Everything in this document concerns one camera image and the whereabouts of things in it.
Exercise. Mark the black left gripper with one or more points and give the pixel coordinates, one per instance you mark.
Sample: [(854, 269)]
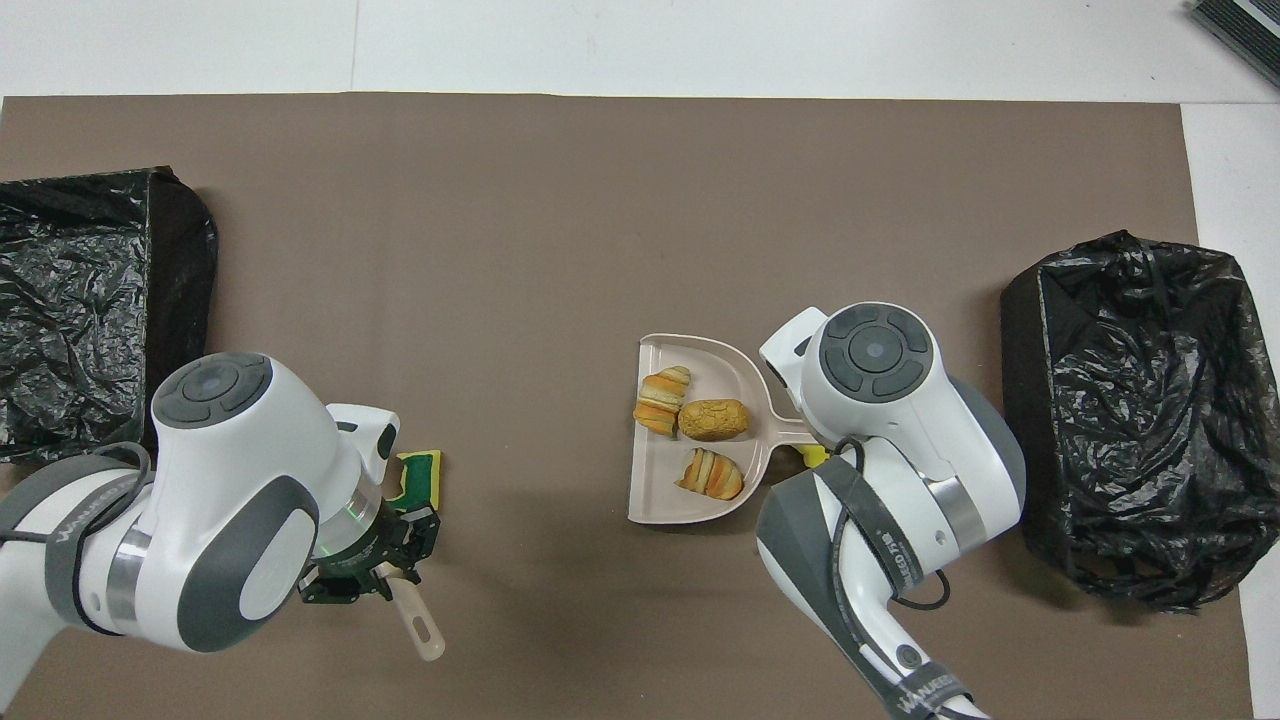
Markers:
[(370, 550)]

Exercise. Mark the beige hand brush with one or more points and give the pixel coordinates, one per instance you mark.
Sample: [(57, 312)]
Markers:
[(425, 630)]

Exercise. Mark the green and yellow sponge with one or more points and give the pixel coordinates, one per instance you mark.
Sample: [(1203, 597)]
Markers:
[(420, 480)]

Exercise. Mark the pale croissant chunk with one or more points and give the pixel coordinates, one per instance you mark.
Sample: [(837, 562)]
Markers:
[(660, 400)]

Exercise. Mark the orange striped croissant piece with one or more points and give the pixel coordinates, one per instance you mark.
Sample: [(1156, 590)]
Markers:
[(712, 475)]

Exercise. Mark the brown round bun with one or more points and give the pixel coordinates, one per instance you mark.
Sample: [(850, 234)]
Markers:
[(714, 420)]

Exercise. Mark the beige plastic dustpan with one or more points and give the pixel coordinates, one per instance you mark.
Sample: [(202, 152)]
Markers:
[(710, 370)]

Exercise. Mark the blocky yellow sponge piece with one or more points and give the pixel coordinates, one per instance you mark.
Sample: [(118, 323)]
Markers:
[(814, 457)]

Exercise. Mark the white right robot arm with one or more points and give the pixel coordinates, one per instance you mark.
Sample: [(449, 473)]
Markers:
[(900, 420)]

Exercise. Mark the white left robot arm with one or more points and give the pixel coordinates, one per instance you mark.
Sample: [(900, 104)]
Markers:
[(230, 450)]

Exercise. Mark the boxy black bag-lined bin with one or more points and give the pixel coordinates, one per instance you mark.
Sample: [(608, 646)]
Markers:
[(80, 310)]

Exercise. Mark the crumpled black bag-lined bin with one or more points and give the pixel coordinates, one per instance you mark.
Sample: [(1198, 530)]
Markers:
[(1130, 420)]

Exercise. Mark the brown paper table mat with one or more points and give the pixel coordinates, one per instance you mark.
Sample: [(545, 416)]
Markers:
[(500, 200)]

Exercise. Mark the dark striped panel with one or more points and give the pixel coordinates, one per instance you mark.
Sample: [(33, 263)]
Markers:
[(1245, 30)]

